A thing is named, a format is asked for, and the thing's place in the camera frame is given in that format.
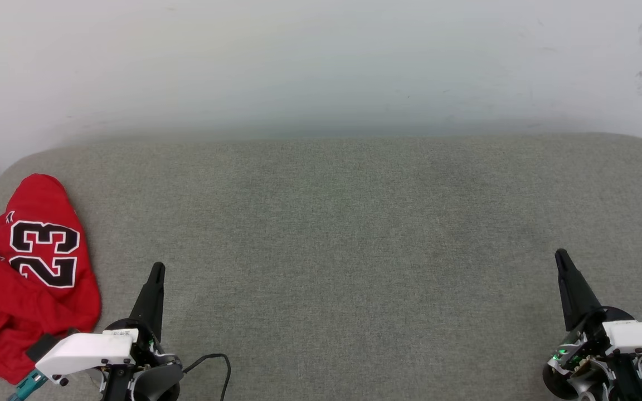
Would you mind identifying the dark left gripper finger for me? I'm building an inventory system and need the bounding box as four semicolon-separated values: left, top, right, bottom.
129;262;166;341

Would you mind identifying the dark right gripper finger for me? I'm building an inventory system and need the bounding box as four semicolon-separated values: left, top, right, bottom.
555;249;604;334

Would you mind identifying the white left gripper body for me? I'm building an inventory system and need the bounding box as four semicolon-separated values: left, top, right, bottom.
35;319;182;401

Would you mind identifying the red basketball jersey number 23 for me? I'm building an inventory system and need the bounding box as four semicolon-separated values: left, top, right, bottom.
0;173;102;386

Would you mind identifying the teal left camera connector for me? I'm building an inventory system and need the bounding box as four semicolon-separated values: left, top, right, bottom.
8;369;48;401

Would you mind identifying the thin black cable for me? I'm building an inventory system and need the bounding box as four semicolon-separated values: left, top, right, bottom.
182;353;232;401

